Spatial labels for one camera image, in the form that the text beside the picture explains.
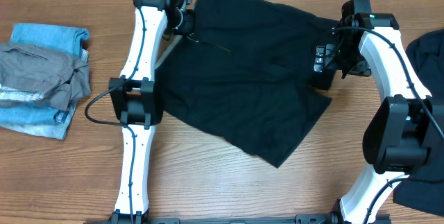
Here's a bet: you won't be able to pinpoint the dark navy garment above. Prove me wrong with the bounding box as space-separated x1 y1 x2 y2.
393 30 443 216

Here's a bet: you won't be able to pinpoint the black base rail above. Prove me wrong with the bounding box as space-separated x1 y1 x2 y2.
86 213 392 224

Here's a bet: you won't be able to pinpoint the black shorts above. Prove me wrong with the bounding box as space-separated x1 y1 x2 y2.
155 0 336 167

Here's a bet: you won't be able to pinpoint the folded grey shorts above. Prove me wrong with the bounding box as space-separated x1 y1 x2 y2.
1 43 91 110

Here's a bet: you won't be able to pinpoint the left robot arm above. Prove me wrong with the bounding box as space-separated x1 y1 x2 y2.
108 0 192 223

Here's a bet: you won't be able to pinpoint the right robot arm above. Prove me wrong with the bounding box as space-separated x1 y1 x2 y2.
296 0 443 223

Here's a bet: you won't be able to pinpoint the folded blue jeans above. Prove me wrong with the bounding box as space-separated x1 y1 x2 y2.
1 23 89 140

